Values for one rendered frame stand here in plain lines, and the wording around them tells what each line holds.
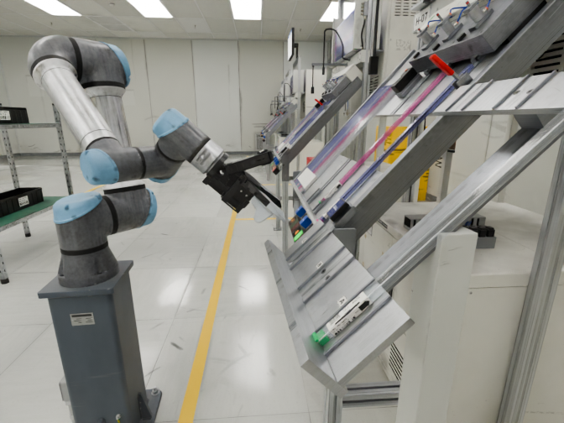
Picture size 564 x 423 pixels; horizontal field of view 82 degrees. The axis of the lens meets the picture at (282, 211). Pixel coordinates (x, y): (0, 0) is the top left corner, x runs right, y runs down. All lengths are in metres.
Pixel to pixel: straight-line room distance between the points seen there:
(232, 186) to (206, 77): 8.92
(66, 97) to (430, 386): 0.94
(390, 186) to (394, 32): 1.68
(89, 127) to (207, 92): 8.81
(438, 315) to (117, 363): 0.88
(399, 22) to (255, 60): 7.47
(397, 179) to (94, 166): 0.63
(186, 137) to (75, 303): 0.56
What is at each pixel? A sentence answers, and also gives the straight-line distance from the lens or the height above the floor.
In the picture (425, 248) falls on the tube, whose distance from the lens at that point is 0.41.
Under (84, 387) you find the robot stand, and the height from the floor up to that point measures 0.24.
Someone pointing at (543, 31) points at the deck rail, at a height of 1.15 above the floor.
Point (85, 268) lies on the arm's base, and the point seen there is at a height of 0.60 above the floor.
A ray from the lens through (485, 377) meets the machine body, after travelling 1.13.
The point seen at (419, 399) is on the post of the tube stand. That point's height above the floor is 0.52.
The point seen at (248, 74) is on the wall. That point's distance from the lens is 9.56.
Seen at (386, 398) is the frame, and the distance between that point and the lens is 0.98.
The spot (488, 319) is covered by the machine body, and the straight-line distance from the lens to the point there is 1.02.
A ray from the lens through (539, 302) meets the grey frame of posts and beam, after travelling 1.01.
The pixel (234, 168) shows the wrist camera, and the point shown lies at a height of 0.87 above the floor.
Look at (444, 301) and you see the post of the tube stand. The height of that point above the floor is 0.71.
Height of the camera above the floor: 0.98
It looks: 16 degrees down
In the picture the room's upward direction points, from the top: straight up
